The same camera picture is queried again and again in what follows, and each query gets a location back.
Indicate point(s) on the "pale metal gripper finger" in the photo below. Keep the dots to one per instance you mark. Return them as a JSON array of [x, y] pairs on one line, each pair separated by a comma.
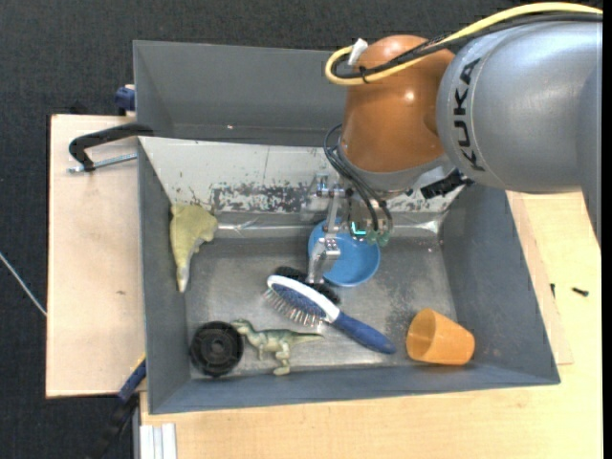
[[332, 190], [331, 247]]

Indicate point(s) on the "blue bowl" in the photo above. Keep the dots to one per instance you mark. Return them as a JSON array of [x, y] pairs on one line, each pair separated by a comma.
[[356, 263]]

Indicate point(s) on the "blue and white hairbrush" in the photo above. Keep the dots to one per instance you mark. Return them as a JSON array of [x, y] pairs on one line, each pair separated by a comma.
[[306, 301]]

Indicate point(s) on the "green toy dinosaur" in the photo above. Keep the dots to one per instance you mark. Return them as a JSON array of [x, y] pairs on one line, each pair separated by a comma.
[[272, 342]]

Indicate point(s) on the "orange plastic cup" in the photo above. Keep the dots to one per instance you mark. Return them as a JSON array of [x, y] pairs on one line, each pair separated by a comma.
[[440, 340]]

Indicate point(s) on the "pale yellow-green cloth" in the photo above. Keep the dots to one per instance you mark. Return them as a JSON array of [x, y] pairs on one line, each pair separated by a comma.
[[189, 230]]

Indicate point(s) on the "grey metal bin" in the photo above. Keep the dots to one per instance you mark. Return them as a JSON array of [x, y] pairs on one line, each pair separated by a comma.
[[229, 89]]

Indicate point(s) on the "black ribbed wheel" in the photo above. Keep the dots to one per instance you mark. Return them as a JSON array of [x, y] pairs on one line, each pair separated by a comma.
[[216, 348]]

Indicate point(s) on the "small black screw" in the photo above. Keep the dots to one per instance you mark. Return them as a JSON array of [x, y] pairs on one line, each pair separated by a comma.
[[581, 292]]

